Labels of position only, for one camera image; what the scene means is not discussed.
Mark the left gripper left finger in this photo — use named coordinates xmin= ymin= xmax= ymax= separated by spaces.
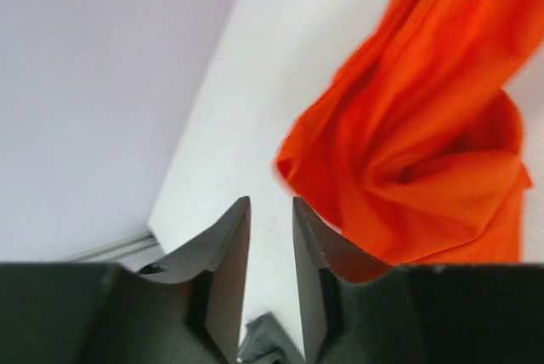
xmin=1 ymin=196 xmax=251 ymax=363

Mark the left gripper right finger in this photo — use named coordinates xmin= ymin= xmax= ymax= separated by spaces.
xmin=292 ymin=198 xmax=543 ymax=363

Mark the orange t shirt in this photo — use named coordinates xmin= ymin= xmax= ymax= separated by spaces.
xmin=275 ymin=0 xmax=543 ymax=265

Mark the grey folded t shirt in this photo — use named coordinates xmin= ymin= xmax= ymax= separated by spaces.
xmin=238 ymin=313 xmax=305 ymax=364

